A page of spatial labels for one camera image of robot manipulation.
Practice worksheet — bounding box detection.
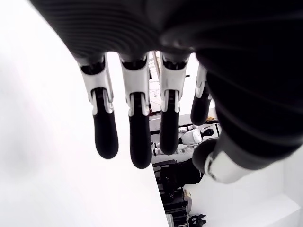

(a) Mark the left robot hand black silver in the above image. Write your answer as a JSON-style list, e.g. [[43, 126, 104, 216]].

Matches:
[[28, 0, 303, 184]]

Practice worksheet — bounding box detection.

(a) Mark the white humanoid robot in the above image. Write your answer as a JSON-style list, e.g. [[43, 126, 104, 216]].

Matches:
[[151, 124, 215, 157]]

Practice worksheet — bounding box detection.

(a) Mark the black equipment pile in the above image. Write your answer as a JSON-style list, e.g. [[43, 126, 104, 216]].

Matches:
[[152, 158, 209, 227]]

